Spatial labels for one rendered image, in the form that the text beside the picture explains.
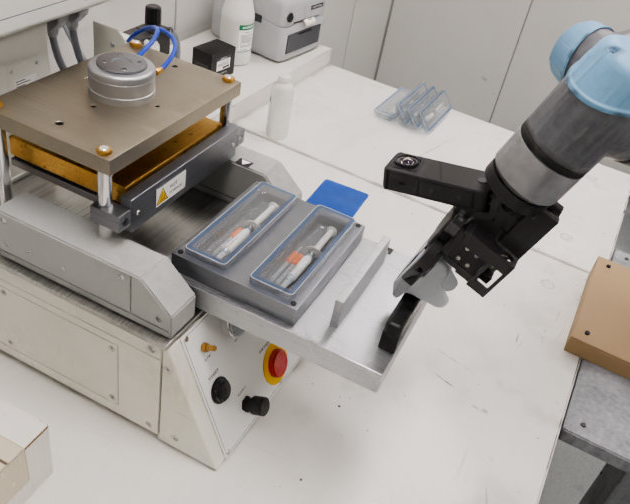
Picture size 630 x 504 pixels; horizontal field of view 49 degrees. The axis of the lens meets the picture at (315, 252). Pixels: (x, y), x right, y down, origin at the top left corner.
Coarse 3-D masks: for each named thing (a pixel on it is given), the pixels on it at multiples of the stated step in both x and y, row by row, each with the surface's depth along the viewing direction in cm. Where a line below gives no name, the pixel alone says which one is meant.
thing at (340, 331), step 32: (352, 256) 90; (384, 256) 88; (192, 288) 80; (352, 288) 78; (384, 288) 86; (224, 320) 81; (256, 320) 78; (320, 320) 79; (352, 320) 80; (384, 320) 81; (416, 320) 85; (320, 352) 76; (352, 352) 76; (384, 352) 77
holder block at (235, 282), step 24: (216, 216) 87; (288, 216) 90; (264, 240) 85; (360, 240) 92; (192, 264) 80; (240, 264) 81; (336, 264) 85; (216, 288) 80; (240, 288) 78; (312, 288) 80; (288, 312) 77
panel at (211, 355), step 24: (192, 336) 81; (216, 336) 85; (240, 336) 90; (192, 360) 82; (216, 360) 86; (240, 360) 90; (264, 360) 95; (288, 360) 101; (240, 384) 90; (264, 384) 95; (216, 408) 86; (240, 408) 90; (216, 432) 86; (240, 432) 90
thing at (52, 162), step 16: (192, 128) 91; (208, 128) 92; (16, 144) 82; (32, 144) 82; (176, 144) 87; (192, 144) 88; (16, 160) 84; (32, 160) 83; (48, 160) 81; (64, 160) 80; (144, 160) 83; (160, 160) 84; (48, 176) 83; (64, 176) 82; (80, 176) 80; (96, 176) 79; (112, 176) 79; (128, 176) 80; (144, 176) 81; (80, 192) 82; (96, 192) 81; (112, 192) 79
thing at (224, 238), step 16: (256, 192) 92; (272, 192) 92; (288, 192) 93; (240, 208) 88; (256, 208) 89; (272, 208) 89; (224, 224) 85; (240, 224) 85; (256, 224) 86; (192, 240) 81; (208, 240) 82; (224, 240) 82; (240, 240) 83; (208, 256) 80; (224, 256) 80
